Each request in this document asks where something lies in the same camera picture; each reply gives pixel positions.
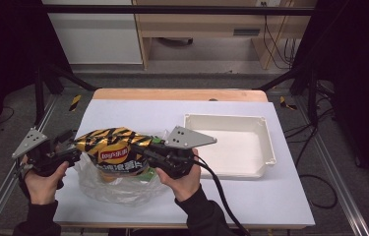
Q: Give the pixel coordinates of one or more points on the dark curtain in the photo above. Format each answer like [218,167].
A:
[5,49]
[359,82]

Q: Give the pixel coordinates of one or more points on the black and gold chip bag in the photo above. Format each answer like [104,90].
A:
[113,144]

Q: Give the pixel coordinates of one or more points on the person's left hand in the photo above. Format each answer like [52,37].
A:
[44,188]

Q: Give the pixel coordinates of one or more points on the black metal stand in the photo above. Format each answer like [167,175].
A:
[39,98]
[311,98]

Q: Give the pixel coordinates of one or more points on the person's right hand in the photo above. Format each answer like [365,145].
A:
[185,187]

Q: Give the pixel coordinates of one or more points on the white table mat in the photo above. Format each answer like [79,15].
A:
[133,111]

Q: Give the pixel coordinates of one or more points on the black metal crossbar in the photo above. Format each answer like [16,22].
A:
[172,10]

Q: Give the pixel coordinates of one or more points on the white plastic tray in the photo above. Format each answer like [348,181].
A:
[244,147]

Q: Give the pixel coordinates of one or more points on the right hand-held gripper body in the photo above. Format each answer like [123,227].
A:
[185,139]

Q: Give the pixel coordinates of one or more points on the yellow and black tape strip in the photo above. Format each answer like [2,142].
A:
[75,103]
[283,102]

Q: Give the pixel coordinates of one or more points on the white cabinet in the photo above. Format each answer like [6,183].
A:
[96,36]

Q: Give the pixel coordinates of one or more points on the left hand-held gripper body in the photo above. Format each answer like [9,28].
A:
[29,142]

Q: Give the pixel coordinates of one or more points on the light wooden desk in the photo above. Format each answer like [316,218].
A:
[201,23]

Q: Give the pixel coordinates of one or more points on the wooden table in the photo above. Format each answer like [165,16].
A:
[172,94]

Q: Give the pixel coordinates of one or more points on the clear plastic bag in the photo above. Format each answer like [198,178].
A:
[123,193]

